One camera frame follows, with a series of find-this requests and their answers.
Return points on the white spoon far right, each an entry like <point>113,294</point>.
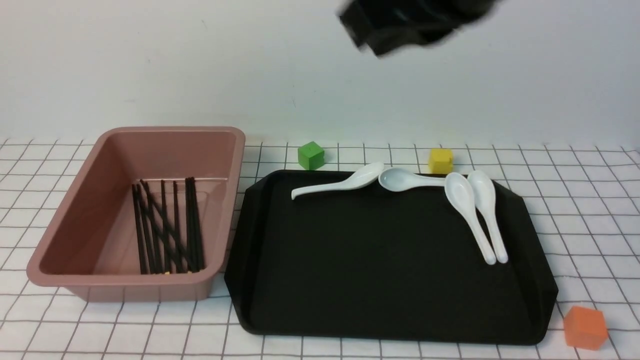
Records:
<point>485,202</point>

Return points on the white spoon far left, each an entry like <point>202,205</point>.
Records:
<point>361,178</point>

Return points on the white spoon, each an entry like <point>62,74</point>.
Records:
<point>361,178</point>
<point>485,202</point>
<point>460,194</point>

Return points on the black plastic tray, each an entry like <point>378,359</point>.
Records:
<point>370,263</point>

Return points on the white grid tablecloth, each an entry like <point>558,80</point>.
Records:
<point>583,200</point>

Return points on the white spoon middle horizontal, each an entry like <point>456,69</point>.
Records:
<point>396,179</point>

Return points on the green cube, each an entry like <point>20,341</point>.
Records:
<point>311,156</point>

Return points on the orange cube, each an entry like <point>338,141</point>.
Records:
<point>585,328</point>

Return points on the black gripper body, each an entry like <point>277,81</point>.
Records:
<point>385,26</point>

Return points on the pink plastic bin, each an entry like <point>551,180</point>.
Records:
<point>90,246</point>

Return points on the yellow cube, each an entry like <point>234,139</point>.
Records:
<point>441,161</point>

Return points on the white spoon front right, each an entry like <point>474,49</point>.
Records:
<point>460,194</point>

